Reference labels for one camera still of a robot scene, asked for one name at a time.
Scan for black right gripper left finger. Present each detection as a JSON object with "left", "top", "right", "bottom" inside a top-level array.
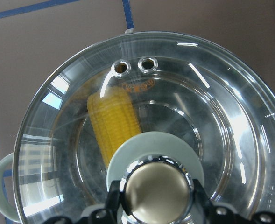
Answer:
[{"left": 78, "top": 180, "right": 120, "bottom": 224}]

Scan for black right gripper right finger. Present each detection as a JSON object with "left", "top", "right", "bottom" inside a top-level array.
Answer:
[{"left": 190, "top": 179, "right": 235, "bottom": 224}]

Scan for yellow corn cob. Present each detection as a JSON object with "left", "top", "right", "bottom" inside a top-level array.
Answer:
[{"left": 87, "top": 86, "right": 141, "bottom": 167}]

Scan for glass pot lid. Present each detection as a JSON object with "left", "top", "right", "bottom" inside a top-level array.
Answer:
[{"left": 13, "top": 32, "right": 275, "bottom": 224}]

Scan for pale green electric pot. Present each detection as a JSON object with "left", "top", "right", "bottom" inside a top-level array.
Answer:
[{"left": 0, "top": 28, "right": 275, "bottom": 224}]

